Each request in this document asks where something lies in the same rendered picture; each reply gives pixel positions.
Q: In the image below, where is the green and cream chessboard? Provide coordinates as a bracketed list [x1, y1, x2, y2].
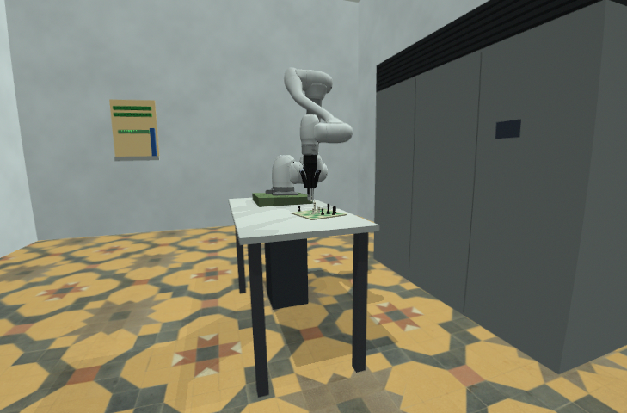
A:
[292, 208, 347, 220]

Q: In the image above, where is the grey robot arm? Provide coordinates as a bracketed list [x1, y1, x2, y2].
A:
[265, 68, 353, 195]

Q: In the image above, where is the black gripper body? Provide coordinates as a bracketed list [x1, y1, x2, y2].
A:
[303, 155, 317, 175]

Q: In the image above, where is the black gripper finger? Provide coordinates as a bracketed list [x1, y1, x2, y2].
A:
[299, 169, 311, 201]
[310, 168, 321, 200]

